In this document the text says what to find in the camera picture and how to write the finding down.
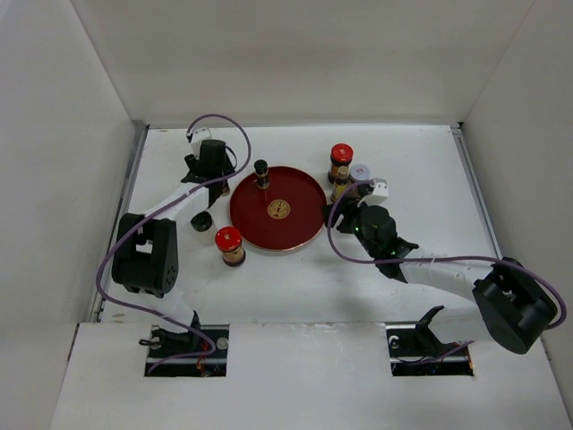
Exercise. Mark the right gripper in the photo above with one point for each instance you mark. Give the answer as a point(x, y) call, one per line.
point(344, 225)

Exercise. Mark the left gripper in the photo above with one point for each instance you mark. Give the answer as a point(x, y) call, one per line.
point(193, 162)

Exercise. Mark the black cap spice bottle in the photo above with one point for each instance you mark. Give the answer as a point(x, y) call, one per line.
point(261, 170)

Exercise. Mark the white lid sauce jar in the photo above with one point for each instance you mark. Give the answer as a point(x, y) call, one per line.
point(359, 173)

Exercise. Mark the yellow label brown bottle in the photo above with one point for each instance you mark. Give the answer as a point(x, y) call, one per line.
point(340, 183)

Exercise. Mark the white shaker black cap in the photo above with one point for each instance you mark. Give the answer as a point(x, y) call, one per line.
point(203, 228)

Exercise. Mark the red lid jar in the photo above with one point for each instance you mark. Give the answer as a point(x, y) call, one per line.
point(341, 155)
point(230, 243)

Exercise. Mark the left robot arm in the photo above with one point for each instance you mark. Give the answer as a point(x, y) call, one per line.
point(147, 262)

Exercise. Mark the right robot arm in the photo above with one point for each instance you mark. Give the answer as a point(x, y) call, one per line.
point(510, 305)

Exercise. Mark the red round tray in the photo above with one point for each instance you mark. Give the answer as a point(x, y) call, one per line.
point(282, 217)

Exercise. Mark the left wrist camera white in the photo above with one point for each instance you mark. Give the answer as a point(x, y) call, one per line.
point(195, 139)

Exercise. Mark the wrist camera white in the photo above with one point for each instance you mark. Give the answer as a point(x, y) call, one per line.
point(375, 192)
point(195, 139)

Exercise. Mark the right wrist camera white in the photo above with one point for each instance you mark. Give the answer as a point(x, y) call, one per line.
point(375, 192)

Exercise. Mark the left metal rail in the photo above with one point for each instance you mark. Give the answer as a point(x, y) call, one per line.
point(139, 139)

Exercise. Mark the metal rail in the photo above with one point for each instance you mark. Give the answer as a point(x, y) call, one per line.
point(139, 139)
point(483, 214)

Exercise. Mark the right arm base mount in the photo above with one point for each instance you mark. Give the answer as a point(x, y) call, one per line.
point(414, 350)

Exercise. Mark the right metal rail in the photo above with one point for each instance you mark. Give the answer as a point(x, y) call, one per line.
point(483, 214)

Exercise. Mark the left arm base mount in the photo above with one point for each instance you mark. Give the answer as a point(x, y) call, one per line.
point(182, 354)

